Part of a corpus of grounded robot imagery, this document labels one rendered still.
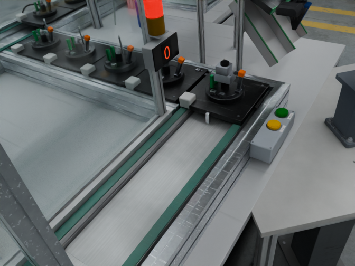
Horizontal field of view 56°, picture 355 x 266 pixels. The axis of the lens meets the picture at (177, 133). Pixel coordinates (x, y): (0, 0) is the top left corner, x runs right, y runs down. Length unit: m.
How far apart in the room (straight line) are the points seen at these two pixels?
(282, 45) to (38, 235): 1.22
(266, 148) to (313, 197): 0.19
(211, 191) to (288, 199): 0.25
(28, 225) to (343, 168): 0.96
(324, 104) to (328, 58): 0.36
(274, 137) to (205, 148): 0.22
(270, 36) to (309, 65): 0.30
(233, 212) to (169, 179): 0.20
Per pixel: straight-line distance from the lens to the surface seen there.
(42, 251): 0.40
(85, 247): 0.92
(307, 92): 1.45
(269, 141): 1.04
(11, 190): 0.33
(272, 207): 1.00
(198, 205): 0.87
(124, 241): 0.89
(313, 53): 1.73
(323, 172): 1.12
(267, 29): 1.41
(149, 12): 0.95
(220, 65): 1.15
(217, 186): 0.91
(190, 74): 1.34
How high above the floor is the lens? 1.66
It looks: 41 degrees down
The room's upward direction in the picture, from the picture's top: 7 degrees counter-clockwise
